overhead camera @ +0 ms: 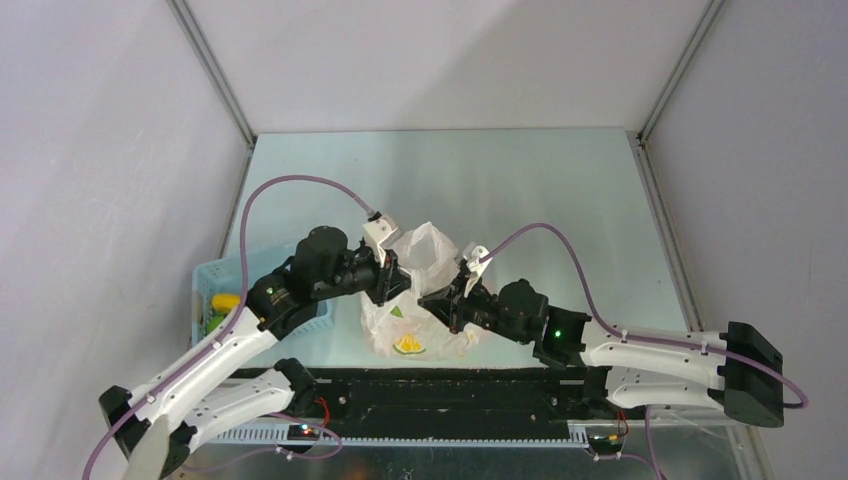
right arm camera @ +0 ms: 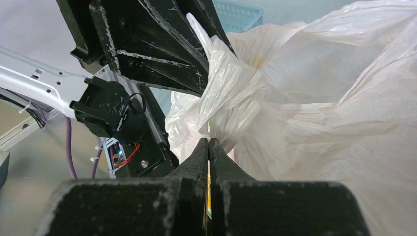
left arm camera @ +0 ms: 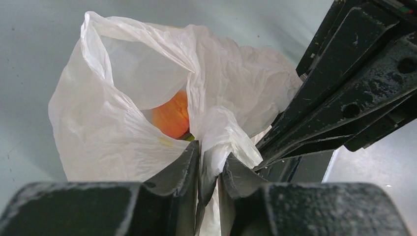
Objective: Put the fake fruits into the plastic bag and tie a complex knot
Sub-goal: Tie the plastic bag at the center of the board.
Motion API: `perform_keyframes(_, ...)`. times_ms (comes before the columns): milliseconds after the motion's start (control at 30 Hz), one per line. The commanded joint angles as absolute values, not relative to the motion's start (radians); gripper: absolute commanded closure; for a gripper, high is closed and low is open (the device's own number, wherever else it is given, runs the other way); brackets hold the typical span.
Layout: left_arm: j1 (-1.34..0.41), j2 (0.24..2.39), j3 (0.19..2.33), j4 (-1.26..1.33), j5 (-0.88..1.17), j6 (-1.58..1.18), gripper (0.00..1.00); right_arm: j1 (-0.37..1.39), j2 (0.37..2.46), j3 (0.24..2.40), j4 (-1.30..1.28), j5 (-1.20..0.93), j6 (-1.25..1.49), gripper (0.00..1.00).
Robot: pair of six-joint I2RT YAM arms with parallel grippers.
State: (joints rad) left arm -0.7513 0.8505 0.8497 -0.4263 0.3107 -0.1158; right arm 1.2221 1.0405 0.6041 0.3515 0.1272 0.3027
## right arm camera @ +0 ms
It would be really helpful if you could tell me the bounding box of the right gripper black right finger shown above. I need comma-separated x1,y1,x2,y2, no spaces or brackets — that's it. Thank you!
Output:
209,138,370,236

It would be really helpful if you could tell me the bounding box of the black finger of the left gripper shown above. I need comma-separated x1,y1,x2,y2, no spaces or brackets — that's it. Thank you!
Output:
57,0,210,96
177,0,235,54

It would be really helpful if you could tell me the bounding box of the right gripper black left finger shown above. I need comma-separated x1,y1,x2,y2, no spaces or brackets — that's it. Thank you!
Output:
34,138,209,236

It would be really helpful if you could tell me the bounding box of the white plastic bag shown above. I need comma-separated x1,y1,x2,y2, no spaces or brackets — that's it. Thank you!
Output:
165,0,417,236

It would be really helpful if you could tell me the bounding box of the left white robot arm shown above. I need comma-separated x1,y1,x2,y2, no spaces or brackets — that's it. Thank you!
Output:
0,0,231,143

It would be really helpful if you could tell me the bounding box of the light blue plastic basket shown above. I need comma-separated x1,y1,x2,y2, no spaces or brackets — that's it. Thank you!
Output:
212,0,264,33

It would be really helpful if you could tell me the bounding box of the silver metal front plate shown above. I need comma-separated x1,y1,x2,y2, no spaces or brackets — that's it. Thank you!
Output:
0,111,115,236

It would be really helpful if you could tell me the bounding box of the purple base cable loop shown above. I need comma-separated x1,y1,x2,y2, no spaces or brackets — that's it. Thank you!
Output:
91,143,105,180

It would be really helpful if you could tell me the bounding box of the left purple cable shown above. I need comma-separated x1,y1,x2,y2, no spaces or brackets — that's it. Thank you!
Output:
65,117,80,180

